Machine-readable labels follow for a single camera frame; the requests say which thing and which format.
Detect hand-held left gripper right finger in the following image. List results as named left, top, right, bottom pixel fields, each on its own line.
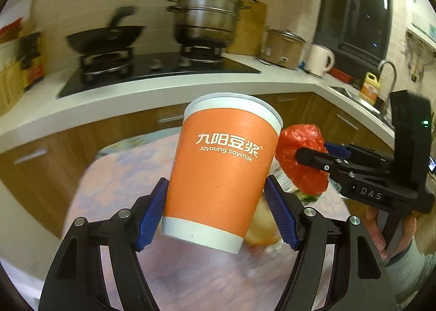
left=265, top=175, right=397, bottom=311

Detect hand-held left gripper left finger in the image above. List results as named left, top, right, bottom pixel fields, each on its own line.
left=38, top=178, right=170, bottom=311

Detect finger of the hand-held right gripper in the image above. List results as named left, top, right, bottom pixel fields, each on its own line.
left=295, top=147, right=355, bottom=182
left=323, top=142, right=396, bottom=165

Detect red plastic bag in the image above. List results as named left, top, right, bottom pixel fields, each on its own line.
left=275, top=123, right=329, bottom=195

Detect green vegetable leaves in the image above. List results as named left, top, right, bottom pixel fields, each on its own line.
left=293, top=190, right=324, bottom=205

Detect orange paper cup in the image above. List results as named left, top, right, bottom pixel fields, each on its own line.
left=161, top=93, right=283, bottom=254

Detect person's right forearm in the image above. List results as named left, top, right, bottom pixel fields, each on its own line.
left=384, top=238, right=431, bottom=301

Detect person's right hand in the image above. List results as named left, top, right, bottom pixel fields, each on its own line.
left=365, top=205, right=419, bottom=264

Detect pale yellow wrapper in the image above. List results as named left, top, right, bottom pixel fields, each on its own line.
left=244, top=198, right=284, bottom=248

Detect steel sink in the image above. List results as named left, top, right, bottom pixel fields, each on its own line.
left=329, top=84, right=362, bottom=100

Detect yellow detergent bottle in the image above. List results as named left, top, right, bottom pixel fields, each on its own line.
left=359, top=72, right=381, bottom=104

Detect red plastic tray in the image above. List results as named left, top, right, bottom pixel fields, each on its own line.
left=330, top=66, right=355, bottom=83

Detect pink floral cloth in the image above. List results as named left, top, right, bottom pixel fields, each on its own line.
left=68, top=127, right=351, bottom=311

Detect white electric kettle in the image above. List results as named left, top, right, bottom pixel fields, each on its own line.
left=307, top=44, right=336, bottom=77

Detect steel kitchen faucet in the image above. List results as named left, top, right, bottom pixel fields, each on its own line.
left=376, top=59, right=398, bottom=117

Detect wooden base cabinet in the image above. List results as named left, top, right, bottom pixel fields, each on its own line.
left=0, top=91, right=397, bottom=242

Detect brown rice cooker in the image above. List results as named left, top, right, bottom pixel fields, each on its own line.
left=262, top=27, right=307, bottom=70

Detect water heater pipes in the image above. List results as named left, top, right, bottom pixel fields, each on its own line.
left=405, top=30, right=433, bottom=60

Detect dark window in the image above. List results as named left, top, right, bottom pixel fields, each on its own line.
left=313, top=0, right=393, bottom=70

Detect wooden cutting board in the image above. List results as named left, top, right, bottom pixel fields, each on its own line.
left=226, top=1, right=268, bottom=58

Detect black glass gas stove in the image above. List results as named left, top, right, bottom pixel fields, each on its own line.
left=56, top=46, right=263, bottom=99

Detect white water heater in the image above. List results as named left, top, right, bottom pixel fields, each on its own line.
left=404, top=0, right=436, bottom=42

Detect steel steamer pot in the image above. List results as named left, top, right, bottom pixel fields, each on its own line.
left=165, top=0, right=253, bottom=48

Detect black wok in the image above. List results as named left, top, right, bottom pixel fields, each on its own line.
left=65, top=7, right=146, bottom=56

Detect wicker basket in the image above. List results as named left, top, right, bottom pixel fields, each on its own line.
left=0, top=39, right=26, bottom=117

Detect dark printed box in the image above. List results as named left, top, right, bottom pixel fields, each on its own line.
left=19, top=32, right=46, bottom=90

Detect red package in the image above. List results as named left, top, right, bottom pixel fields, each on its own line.
left=0, top=17, right=25, bottom=43

